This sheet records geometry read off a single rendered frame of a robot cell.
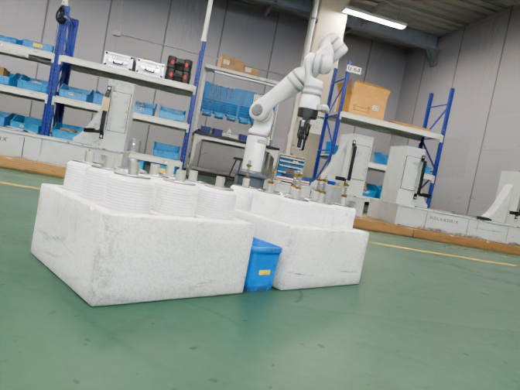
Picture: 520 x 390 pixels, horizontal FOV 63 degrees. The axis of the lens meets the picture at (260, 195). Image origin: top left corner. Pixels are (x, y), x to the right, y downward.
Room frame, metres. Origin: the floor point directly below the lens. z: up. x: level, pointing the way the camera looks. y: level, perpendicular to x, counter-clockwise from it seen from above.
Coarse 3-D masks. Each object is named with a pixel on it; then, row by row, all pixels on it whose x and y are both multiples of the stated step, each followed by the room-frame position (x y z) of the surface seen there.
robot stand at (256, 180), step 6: (240, 174) 1.91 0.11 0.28; (252, 174) 1.90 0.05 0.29; (258, 174) 1.91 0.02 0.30; (234, 180) 1.98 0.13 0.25; (240, 180) 1.92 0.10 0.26; (252, 180) 1.92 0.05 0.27; (258, 180) 1.92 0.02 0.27; (264, 180) 1.95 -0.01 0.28; (252, 186) 1.92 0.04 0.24; (258, 186) 1.92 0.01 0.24
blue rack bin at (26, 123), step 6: (12, 120) 5.52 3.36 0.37; (18, 120) 5.70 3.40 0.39; (24, 120) 5.90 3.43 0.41; (30, 120) 5.92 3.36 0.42; (36, 120) 5.94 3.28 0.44; (12, 126) 5.45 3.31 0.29; (18, 126) 5.47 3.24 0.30; (24, 126) 5.48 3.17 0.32; (30, 126) 5.49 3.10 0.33; (36, 126) 5.50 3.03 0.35; (36, 132) 5.52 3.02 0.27
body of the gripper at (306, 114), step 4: (300, 108) 1.57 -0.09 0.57; (304, 108) 1.56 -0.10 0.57; (308, 108) 1.55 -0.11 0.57; (300, 112) 1.57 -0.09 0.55; (304, 112) 1.56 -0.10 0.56; (308, 112) 1.56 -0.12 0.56; (312, 112) 1.56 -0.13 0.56; (316, 112) 1.57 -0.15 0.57; (300, 116) 1.58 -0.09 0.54; (304, 116) 1.56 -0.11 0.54; (308, 116) 1.56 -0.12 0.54; (312, 116) 1.56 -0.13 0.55; (316, 116) 1.58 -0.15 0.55; (308, 120) 1.57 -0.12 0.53
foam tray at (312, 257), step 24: (240, 216) 1.31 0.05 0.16; (264, 240) 1.22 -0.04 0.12; (288, 240) 1.15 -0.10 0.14; (312, 240) 1.21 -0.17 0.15; (336, 240) 1.29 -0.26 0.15; (360, 240) 1.38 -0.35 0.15; (288, 264) 1.15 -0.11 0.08; (312, 264) 1.23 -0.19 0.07; (336, 264) 1.31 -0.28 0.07; (360, 264) 1.40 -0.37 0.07; (288, 288) 1.17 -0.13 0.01
